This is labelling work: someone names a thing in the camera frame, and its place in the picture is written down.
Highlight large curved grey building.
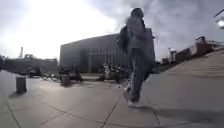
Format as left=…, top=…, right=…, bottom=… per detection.
left=59, top=32, right=156, bottom=74

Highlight person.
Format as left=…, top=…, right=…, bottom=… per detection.
left=116, top=7, right=156, bottom=107

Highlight grey paved plaza ground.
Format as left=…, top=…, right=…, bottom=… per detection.
left=0, top=69, right=224, bottom=128

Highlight low dark building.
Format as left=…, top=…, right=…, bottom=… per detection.
left=2, top=57, right=60, bottom=75

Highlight buildings behind steps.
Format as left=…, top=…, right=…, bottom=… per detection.
left=161, top=35, right=224, bottom=66

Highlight grey stone steps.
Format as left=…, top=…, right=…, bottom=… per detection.
left=162, top=49, right=224, bottom=80

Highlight distant tower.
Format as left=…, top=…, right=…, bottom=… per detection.
left=18, top=46, right=24, bottom=60

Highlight street lamp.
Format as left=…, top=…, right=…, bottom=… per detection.
left=213, top=9, right=224, bottom=30

